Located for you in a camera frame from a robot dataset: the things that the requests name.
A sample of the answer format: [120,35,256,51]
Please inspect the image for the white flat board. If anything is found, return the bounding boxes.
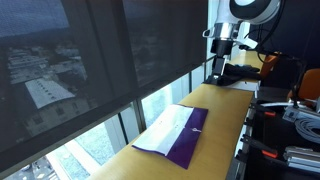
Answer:
[229,79,261,94]

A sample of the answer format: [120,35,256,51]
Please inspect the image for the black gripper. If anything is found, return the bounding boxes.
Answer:
[209,38,235,85]

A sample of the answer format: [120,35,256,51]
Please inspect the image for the grey electronics box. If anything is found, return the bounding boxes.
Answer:
[282,105,320,123]

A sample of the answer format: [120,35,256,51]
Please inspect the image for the orange chair backrest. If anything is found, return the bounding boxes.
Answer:
[287,67,320,102]

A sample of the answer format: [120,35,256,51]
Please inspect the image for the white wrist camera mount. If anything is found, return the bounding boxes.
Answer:
[238,35,260,51]

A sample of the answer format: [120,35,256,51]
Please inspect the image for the black clamp with orange handle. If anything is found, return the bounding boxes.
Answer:
[249,102,278,118]
[239,134,280,160]

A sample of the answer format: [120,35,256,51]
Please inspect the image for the purple cloth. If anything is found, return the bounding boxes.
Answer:
[131,103,210,170]

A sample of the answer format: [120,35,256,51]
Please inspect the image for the large dark roller blind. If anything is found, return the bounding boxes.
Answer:
[0,0,138,179]

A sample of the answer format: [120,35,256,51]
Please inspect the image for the coiled white cable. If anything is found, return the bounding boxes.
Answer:
[294,117,320,145]

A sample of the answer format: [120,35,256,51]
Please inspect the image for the orange chair with black frame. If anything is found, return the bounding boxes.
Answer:
[259,50,285,80]

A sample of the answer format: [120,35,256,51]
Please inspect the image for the silver aluminium extrusion bars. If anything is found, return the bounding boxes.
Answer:
[282,145,320,175]

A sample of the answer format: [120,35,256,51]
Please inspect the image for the dark window mullion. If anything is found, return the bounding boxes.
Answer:
[132,99,148,133]

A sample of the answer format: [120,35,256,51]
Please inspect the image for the narrow dark roller blind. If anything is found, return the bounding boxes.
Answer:
[121,0,209,88]

